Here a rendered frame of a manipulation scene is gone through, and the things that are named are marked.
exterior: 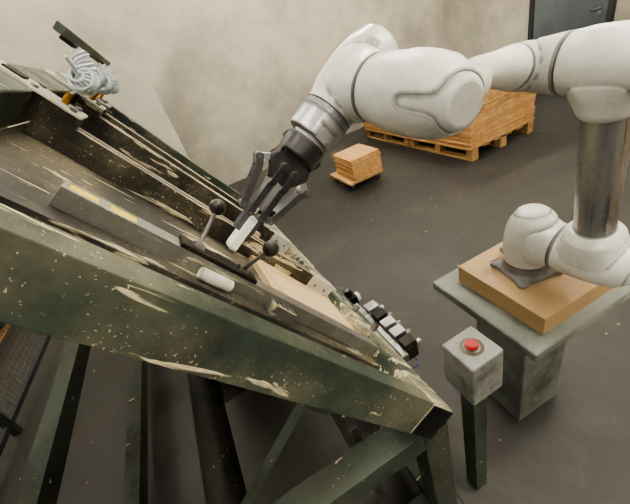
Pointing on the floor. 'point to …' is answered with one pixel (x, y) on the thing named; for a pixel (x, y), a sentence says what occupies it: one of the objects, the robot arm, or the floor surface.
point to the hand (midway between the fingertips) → (241, 231)
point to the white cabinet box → (143, 106)
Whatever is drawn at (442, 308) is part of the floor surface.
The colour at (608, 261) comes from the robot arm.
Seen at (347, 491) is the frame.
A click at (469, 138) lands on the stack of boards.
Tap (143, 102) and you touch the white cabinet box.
